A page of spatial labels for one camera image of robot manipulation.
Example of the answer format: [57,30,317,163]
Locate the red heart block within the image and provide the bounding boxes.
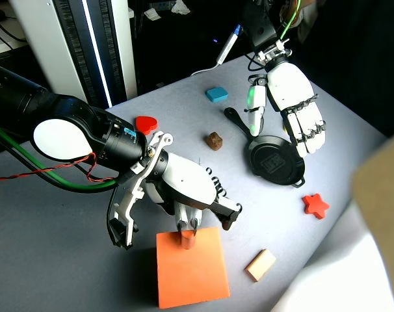
[135,116,159,137]

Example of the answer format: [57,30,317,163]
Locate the black toy frying pan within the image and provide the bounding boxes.
[223,107,306,189]

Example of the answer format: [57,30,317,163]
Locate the beige wooden block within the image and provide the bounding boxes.
[244,248,278,283]

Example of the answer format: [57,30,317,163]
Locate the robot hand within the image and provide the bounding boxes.
[144,151,243,232]
[244,61,327,159]

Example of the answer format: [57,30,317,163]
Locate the red star block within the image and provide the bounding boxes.
[302,192,331,220]

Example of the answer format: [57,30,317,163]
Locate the white blurred panel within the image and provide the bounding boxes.
[271,201,394,312]

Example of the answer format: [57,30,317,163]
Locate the grey table cloth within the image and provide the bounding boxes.
[0,51,388,312]

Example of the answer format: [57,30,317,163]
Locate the white power strip with cable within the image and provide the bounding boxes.
[190,24,244,76]

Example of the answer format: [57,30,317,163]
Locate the brown meat piece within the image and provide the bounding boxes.
[205,131,224,151]

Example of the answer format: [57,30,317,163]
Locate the beige cardboard sheet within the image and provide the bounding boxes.
[352,125,394,312]

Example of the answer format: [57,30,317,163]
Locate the silver tongs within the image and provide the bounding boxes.
[176,157,204,250]

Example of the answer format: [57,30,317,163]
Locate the large orange block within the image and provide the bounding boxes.
[155,226,231,309]

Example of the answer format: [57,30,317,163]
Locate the blue rounded block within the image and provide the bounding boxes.
[205,86,230,103]

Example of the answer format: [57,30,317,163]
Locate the crumpled white paper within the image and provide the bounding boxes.
[170,0,191,16]

